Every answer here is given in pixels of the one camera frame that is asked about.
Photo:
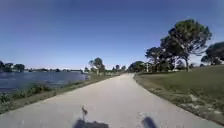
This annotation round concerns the tall broad pine tree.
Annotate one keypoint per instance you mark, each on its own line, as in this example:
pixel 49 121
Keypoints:
pixel 188 35

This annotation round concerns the low round dark tree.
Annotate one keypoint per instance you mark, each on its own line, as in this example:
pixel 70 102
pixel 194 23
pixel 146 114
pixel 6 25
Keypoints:
pixel 136 66

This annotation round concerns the distant tree line across water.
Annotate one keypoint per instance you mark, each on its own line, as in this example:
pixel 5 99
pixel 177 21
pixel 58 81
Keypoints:
pixel 15 67

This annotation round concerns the grass field with trees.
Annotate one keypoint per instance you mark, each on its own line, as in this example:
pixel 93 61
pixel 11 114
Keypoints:
pixel 186 83

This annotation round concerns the bushes on lake bank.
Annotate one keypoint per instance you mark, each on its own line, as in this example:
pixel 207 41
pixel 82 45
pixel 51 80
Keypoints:
pixel 36 89

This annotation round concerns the dark tree at field edge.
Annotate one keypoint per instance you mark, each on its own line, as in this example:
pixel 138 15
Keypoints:
pixel 215 53

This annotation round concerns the blue lake water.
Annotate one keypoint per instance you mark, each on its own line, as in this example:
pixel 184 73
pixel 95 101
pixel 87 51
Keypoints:
pixel 33 80

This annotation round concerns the pale concrete path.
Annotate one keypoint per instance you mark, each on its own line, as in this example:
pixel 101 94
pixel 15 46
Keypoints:
pixel 113 100

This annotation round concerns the small tree by water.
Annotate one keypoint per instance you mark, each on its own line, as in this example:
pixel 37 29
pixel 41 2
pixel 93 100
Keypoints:
pixel 98 63

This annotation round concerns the grass verge beside water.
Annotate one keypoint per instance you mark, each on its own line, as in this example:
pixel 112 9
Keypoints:
pixel 43 95

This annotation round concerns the cluster of dark trees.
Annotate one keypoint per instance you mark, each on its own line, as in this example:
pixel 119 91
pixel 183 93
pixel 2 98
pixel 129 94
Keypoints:
pixel 156 60

